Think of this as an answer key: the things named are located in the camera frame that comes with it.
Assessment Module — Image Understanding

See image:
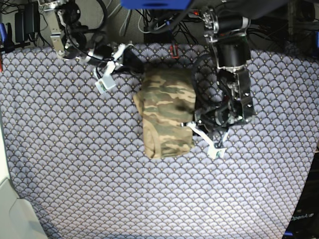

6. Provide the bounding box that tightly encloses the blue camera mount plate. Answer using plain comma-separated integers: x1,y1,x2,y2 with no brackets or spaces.
121,0,191,10

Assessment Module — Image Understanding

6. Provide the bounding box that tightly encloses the camouflage T-shirt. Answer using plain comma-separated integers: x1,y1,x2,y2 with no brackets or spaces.
133,68,196,159

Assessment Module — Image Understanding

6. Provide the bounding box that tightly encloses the white plastic bin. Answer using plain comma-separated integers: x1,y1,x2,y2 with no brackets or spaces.
0,119,48,239

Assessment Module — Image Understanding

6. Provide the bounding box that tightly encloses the black power strip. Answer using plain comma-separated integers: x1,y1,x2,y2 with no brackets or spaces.
187,9,203,19

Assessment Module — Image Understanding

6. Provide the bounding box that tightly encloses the image-left robot arm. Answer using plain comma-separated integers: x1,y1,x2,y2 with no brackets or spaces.
38,0,144,94

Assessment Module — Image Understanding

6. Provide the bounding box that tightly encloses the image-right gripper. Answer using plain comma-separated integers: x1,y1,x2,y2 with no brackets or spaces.
180,101,246,159

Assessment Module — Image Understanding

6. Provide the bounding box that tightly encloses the red black table clamp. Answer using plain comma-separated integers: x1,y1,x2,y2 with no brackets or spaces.
170,44,179,59

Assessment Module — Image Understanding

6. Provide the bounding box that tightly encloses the black OpenArm box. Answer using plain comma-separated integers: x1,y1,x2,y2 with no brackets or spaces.
283,152,319,239

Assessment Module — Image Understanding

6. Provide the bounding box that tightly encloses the image-right robot arm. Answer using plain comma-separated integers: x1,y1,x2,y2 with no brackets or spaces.
182,0,287,159

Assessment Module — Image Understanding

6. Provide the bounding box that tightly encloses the blue fan-pattern table cloth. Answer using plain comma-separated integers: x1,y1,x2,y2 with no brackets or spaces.
0,48,319,239

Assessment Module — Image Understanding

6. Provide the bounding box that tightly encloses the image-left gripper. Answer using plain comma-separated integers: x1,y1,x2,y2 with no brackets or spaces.
84,43,144,94

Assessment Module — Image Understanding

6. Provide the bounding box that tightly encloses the black power adapter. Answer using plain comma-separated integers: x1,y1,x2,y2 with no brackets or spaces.
14,1,40,43

